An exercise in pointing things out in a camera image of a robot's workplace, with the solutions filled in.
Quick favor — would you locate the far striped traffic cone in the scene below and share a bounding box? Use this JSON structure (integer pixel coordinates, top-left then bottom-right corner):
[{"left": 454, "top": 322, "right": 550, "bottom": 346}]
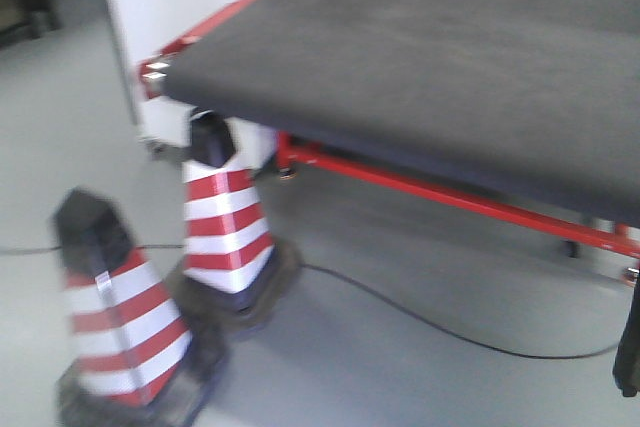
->
[{"left": 166, "top": 109, "right": 301, "bottom": 332}]

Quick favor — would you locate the striped traffic cone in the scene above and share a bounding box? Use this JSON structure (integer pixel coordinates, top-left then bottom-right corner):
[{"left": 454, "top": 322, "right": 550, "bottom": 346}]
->
[
  {"left": 166, "top": 109, "right": 301, "bottom": 332},
  {"left": 52, "top": 187, "right": 227, "bottom": 426}
]

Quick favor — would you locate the near striped traffic cone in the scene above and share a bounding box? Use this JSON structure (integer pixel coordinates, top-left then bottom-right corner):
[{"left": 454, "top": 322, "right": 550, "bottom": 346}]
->
[{"left": 52, "top": 187, "right": 227, "bottom": 426}]

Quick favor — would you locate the black floor cable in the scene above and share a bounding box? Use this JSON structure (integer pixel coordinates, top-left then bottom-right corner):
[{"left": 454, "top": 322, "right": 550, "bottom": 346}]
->
[{"left": 0, "top": 243, "right": 624, "bottom": 361}]

